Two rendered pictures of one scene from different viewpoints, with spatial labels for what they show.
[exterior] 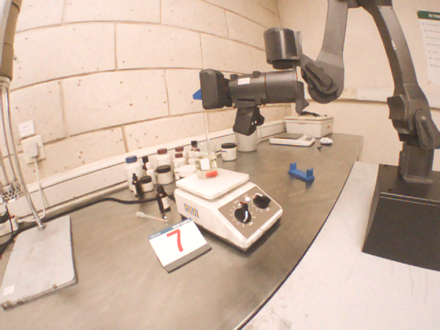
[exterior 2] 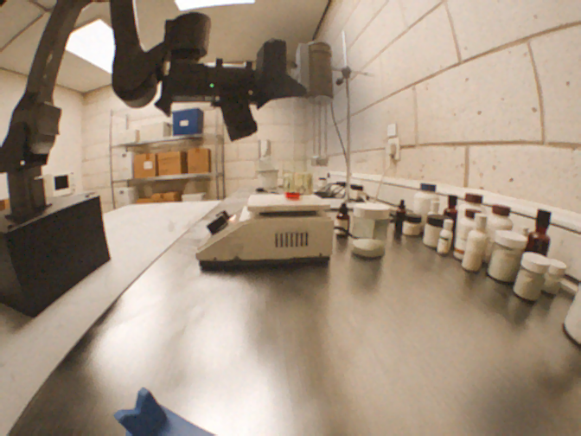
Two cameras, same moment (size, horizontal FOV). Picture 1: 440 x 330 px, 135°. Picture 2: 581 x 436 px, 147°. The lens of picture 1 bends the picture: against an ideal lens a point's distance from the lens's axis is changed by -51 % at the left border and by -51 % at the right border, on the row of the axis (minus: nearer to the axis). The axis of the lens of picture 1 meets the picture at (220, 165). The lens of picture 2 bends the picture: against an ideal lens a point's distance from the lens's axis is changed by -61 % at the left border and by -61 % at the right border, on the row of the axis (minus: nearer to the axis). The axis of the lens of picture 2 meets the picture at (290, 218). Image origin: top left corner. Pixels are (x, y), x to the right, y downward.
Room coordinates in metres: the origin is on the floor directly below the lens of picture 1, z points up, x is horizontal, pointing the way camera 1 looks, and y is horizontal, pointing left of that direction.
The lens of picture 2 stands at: (0.58, -0.27, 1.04)
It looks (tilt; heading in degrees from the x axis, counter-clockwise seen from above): 13 degrees down; 126
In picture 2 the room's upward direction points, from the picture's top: straight up
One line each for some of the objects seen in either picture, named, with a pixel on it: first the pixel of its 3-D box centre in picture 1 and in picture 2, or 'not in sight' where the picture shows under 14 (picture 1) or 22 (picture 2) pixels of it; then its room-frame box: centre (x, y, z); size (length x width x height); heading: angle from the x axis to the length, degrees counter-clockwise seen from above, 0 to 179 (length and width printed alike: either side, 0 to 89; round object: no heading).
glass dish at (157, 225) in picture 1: (165, 227); not in sight; (0.31, 0.13, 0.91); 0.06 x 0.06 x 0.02
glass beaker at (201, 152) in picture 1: (205, 159); (300, 176); (0.39, 0.03, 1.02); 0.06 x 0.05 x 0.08; 26
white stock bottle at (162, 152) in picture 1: (163, 162); (470, 221); (0.68, 0.22, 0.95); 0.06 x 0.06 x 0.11
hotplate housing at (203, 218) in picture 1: (223, 201); (270, 227); (0.35, 0.00, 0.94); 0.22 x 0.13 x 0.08; 44
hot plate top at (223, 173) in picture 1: (212, 180); (285, 201); (0.37, 0.02, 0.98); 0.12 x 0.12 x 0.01; 44
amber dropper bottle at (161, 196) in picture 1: (161, 196); (342, 218); (0.41, 0.16, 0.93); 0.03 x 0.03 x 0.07
